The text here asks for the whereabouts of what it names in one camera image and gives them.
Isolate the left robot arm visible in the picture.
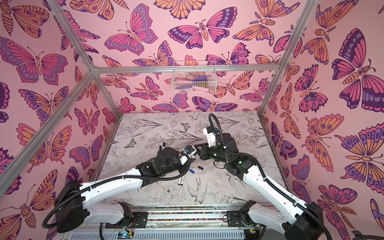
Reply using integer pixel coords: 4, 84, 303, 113
42, 145, 198, 233

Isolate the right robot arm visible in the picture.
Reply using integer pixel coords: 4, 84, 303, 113
195, 133, 332, 240

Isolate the purple item in basket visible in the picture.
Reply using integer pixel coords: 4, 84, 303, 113
193, 75, 208, 83

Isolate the small green circuit board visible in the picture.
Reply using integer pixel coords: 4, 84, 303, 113
118, 231, 134, 240

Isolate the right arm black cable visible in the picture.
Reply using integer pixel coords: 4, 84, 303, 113
208, 113, 332, 240

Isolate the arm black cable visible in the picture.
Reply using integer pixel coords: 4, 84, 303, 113
41, 152, 191, 229
208, 113, 332, 240

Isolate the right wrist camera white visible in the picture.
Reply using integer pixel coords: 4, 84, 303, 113
203, 126, 217, 148

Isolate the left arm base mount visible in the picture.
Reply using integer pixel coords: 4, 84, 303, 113
105, 202, 149, 229

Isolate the aluminium front rail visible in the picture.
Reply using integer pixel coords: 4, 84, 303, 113
61, 205, 275, 240

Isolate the white wire basket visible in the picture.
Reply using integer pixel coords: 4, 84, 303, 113
170, 61, 218, 94

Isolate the white vented cable duct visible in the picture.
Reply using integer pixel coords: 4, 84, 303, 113
68, 229, 247, 240

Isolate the aluminium frame back crossbar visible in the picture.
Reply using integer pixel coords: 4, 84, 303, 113
94, 64, 280, 75

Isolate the aluminium frame diagonal bar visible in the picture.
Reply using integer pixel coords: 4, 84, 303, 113
1, 71, 94, 196

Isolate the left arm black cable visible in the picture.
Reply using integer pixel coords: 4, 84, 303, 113
41, 152, 191, 229

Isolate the aluminium frame right post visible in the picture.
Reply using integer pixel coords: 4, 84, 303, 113
258, 0, 318, 117

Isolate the aluminium frame post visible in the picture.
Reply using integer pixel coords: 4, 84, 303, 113
258, 0, 318, 117
47, 0, 121, 118

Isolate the aluminium frame left post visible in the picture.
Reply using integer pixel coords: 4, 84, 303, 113
47, 0, 121, 118

